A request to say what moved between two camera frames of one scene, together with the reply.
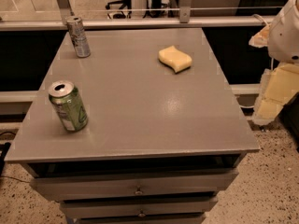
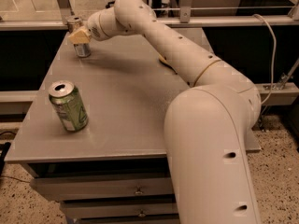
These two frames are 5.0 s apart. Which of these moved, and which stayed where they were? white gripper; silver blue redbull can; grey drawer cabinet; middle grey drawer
Moved: white gripper
Stayed: grey drawer cabinet; middle grey drawer; silver blue redbull can
